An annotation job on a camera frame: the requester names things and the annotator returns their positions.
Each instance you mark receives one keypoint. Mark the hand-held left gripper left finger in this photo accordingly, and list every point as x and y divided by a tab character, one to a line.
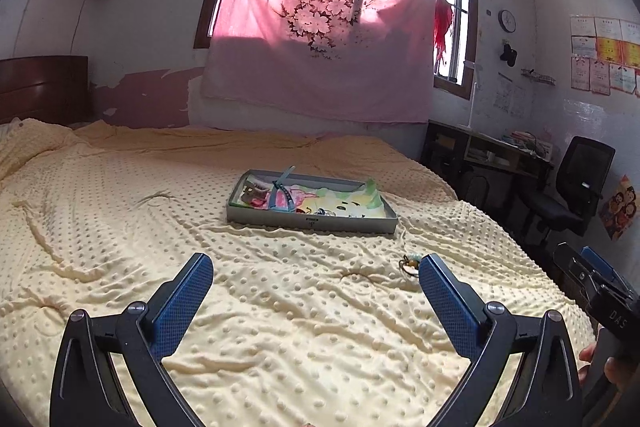
182	302

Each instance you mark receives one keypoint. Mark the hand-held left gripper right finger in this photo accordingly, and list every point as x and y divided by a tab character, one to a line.
447	302

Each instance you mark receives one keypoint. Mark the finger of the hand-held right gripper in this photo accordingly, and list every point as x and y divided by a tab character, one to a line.
572	267
602	264

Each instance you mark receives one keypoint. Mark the beige hair claw clip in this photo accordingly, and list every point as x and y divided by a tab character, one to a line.
252	193

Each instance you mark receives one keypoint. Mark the grey shallow box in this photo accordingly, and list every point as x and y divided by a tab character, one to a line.
300	222

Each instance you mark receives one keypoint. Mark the person's right hand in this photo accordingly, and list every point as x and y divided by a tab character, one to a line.
587	359

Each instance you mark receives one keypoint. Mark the black office chair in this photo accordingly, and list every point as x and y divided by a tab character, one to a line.
585	177

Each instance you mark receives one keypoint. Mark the cartoon printed cloth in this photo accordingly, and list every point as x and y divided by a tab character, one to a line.
350	204

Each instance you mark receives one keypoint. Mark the blue headband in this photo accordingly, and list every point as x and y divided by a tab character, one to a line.
282	194

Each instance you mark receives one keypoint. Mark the dark wooden desk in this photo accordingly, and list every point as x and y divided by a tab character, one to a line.
450	147

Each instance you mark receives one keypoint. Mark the white desk lamp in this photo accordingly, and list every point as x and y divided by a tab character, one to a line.
471	97

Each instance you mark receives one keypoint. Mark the pink floral hanging cloth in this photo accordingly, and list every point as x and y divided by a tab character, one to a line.
280	72

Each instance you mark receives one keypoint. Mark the dark wooden headboard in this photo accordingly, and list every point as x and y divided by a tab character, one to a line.
45	89

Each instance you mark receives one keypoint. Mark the red hanging cloth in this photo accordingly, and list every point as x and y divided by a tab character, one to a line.
442	29

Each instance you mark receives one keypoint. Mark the cartoon wall poster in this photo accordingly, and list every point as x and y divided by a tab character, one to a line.
619	207

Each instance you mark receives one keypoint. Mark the white wall paper sheet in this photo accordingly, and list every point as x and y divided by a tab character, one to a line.
507	97

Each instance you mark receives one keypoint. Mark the group of wall certificates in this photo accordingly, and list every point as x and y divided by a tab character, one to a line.
602	54

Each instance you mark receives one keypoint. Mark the black wall ornament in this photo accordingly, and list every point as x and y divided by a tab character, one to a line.
508	55

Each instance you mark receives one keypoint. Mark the round wall clock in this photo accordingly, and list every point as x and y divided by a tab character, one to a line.
507	21

